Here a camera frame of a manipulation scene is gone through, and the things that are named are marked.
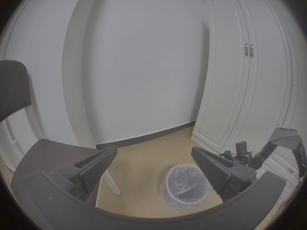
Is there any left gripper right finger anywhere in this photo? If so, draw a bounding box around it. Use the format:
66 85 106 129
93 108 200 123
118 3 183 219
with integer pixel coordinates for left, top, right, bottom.
191 146 258 203

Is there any white wardrobe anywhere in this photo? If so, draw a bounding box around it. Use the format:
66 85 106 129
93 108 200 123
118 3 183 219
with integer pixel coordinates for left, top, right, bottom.
191 0 307 153

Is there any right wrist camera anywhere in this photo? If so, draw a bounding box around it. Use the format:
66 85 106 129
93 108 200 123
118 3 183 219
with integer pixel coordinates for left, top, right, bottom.
219 150 235 161

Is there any grey chair with white legs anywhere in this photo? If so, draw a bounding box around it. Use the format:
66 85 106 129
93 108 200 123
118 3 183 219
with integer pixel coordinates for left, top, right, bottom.
0 60 121 208

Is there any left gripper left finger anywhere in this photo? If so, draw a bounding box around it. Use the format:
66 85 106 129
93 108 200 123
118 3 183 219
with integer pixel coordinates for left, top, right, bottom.
49 146 118 202

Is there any white trash bin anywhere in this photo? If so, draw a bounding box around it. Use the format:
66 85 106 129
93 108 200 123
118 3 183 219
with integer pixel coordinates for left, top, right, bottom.
160 163 210 205

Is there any clear plastic bag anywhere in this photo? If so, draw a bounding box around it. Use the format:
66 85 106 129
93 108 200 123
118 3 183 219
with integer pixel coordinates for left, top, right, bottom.
159 163 211 209

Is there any white chest of drawers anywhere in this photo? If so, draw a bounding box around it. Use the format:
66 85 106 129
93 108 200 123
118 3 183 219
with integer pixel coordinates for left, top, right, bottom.
258 149 301 185

